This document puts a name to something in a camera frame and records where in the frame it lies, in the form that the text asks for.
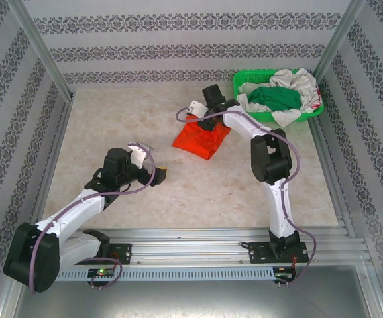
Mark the slotted grey cable duct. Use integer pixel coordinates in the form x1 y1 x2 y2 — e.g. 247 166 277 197
58 266 275 282

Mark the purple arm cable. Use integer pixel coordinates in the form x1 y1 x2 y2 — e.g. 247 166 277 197
28 145 158 295
176 105 320 290

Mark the aluminium frame post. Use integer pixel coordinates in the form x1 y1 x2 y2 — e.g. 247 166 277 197
7 0 75 101
311 0 367 80

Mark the circuit board with green light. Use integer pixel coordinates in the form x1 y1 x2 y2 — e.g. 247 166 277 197
87 268 117 279

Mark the green t-shirt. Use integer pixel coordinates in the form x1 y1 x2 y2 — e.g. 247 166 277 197
247 85 302 113

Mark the steel sheet panel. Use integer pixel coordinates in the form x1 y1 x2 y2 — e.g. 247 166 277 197
11 264 383 318

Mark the circuit board with red wire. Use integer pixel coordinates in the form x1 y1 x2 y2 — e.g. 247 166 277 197
274 266 297 282

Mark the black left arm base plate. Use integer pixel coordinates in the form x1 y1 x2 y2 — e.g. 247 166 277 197
95 243 133 266

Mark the green plastic basket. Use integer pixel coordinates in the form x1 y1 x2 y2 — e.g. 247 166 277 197
232 69 325 123

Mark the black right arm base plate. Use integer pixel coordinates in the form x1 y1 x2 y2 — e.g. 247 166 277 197
248 240 309 265

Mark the aluminium side rail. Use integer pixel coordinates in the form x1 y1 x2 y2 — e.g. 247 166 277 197
310 115 358 239
24 99 75 242

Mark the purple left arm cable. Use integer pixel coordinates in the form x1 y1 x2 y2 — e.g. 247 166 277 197
28 145 158 295

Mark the orange t-shirt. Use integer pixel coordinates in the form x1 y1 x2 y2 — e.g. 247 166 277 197
172 114 232 161

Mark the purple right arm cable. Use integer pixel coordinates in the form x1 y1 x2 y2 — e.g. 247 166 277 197
176 105 320 290

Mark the white t-shirt with red print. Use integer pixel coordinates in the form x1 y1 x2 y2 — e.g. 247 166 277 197
269 67 322 115

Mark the aluminium mounting rail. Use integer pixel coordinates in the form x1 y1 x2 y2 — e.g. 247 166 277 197
11 227 370 266

